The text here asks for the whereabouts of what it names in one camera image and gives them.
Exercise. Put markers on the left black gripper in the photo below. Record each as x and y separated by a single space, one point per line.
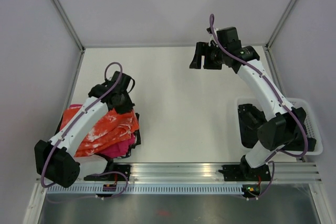
128 107

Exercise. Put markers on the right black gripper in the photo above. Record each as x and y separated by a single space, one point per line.
202 48

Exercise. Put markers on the orange white-speckled trousers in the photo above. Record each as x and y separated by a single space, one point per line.
110 129

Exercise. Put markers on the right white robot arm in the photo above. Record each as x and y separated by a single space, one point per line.
283 130

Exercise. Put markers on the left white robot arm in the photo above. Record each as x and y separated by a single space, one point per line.
91 135

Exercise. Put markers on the folded black patterned trousers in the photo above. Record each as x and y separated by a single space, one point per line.
136 134

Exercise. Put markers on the folded magenta trousers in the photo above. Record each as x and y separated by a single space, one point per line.
119 149

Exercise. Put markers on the black clothes in basket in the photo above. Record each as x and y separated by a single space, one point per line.
250 119

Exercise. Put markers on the white plastic basket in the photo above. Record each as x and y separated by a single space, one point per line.
310 122

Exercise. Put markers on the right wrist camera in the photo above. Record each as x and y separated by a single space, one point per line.
213 37

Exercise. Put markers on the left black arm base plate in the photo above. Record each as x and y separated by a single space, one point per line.
125 169

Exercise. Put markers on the aluminium mounting rail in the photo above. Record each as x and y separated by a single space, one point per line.
206 173

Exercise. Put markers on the white slotted cable duct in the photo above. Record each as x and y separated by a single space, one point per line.
165 189

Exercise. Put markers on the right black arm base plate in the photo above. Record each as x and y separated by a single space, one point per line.
240 173

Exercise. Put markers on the right aluminium frame post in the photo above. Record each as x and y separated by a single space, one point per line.
281 22

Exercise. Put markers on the aluminium frame post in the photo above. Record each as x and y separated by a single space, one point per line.
281 22
68 25

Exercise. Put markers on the left aluminium frame post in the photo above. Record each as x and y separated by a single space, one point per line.
68 25

